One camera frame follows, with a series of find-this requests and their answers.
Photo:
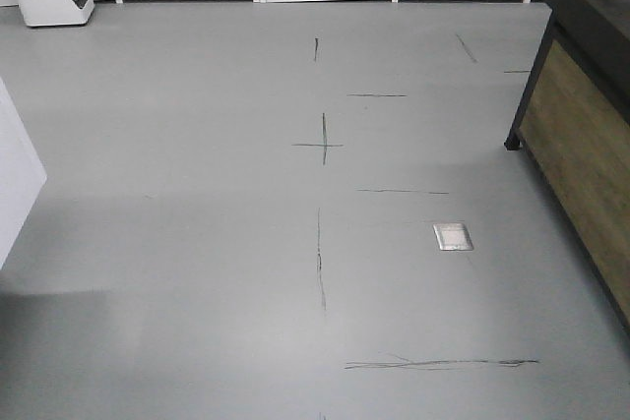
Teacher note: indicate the silver floor outlet plate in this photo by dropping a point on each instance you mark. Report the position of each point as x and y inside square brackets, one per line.
[453, 236]

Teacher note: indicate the black wooden display table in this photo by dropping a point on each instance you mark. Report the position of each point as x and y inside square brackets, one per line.
[573, 122]

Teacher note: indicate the white box appliance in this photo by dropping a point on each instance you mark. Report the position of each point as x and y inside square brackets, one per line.
[56, 13]

